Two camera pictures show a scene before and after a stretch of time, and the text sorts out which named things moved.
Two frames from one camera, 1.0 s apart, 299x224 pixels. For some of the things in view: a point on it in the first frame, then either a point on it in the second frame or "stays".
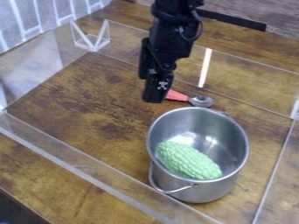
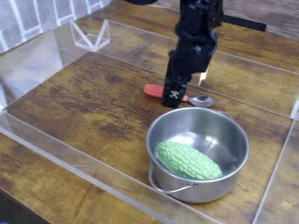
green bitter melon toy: x=189 y=161 stays
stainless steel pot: x=214 y=133 stays
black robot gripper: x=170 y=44 to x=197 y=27
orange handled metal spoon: x=199 y=100 stays
